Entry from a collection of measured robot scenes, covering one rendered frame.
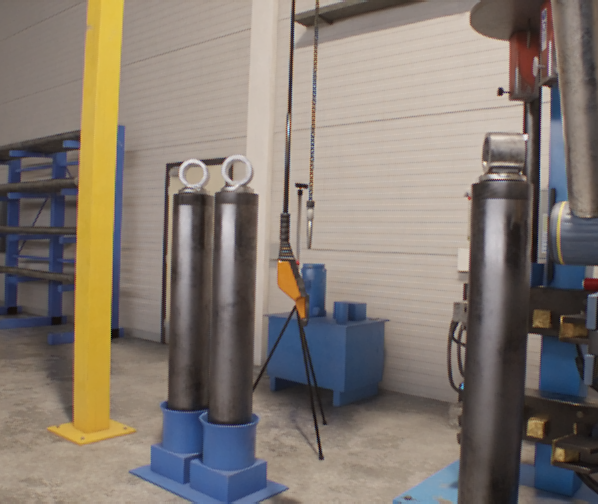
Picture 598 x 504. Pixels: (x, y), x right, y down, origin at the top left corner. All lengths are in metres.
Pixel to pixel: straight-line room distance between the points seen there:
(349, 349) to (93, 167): 2.26
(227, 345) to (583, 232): 1.69
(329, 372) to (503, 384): 2.69
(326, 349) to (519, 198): 2.84
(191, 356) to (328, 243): 2.70
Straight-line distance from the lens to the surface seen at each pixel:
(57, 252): 8.75
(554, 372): 2.97
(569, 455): 2.48
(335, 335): 4.60
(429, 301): 4.98
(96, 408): 4.00
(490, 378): 2.13
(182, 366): 3.13
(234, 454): 2.97
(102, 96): 3.94
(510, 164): 2.16
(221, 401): 2.93
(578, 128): 1.82
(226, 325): 2.85
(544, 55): 2.47
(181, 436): 3.19
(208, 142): 6.79
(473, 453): 2.22
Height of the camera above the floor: 1.24
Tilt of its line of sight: 1 degrees down
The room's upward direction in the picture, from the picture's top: 2 degrees clockwise
